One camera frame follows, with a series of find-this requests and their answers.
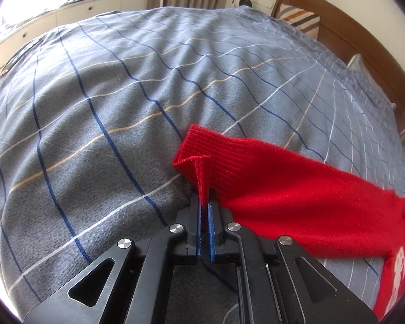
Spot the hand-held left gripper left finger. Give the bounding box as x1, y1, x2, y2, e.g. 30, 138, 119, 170
23, 192, 202, 324

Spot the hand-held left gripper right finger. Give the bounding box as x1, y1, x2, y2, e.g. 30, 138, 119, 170
207, 200, 379, 324

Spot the red knit sweater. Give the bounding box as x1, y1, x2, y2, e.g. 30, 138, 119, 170
173, 124, 405, 324

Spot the grey plaid bed blanket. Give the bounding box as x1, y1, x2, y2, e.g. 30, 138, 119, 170
0, 6, 405, 324

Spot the grey pillow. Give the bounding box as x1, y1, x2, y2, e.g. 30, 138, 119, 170
347, 53, 392, 109

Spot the striped pillow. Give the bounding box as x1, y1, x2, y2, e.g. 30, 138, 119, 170
277, 3, 321, 39

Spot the wooden bed headboard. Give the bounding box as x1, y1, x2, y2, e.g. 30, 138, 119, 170
272, 0, 405, 136

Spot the white window cabinet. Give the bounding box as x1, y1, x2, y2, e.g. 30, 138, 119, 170
0, 0, 151, 85

